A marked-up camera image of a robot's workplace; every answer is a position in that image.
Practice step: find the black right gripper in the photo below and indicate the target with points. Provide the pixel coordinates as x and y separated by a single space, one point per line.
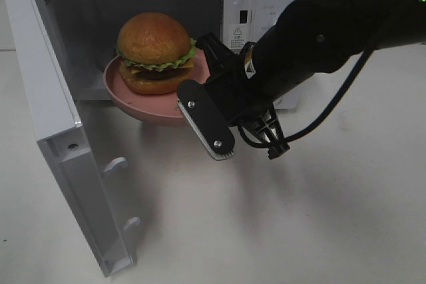
243 86

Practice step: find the pink round plate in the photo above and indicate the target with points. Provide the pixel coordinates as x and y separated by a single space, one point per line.
159 109

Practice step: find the toy burger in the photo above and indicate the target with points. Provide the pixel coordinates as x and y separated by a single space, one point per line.
156 53

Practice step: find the white microwave door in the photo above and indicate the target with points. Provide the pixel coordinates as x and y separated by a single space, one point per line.
61 136

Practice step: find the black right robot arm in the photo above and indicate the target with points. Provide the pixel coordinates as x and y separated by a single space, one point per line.
309 37

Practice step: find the white microwave oven body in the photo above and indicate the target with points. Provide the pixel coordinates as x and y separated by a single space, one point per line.
89 29

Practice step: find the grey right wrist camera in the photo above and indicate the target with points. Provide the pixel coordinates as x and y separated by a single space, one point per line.
205 119

